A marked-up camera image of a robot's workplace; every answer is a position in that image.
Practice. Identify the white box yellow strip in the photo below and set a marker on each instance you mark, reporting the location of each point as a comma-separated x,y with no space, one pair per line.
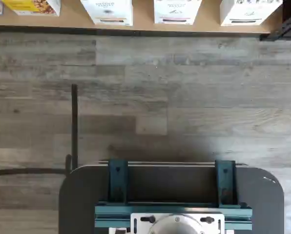
109,12

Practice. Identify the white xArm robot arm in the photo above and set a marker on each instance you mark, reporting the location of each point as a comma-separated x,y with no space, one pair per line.
176,226

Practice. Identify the wooden shelf board white boxes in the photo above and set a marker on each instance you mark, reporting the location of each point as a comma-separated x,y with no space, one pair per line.
143,24

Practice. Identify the white box pink strip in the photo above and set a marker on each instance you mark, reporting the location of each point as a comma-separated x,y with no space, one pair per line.
174,12

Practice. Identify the white box black strip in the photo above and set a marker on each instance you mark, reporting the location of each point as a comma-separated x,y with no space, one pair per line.
248,12

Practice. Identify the yellow granola box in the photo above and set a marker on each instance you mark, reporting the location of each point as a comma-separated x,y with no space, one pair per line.
30,6

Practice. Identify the black metal shelf rack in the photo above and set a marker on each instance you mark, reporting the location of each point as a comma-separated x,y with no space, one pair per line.
289,22

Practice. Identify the white mounting plate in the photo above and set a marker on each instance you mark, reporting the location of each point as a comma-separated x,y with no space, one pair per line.
141,228

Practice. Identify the teal metal frame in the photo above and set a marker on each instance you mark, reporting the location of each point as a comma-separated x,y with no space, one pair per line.
116,180

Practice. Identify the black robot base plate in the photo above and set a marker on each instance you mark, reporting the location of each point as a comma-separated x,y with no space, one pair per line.
82,200

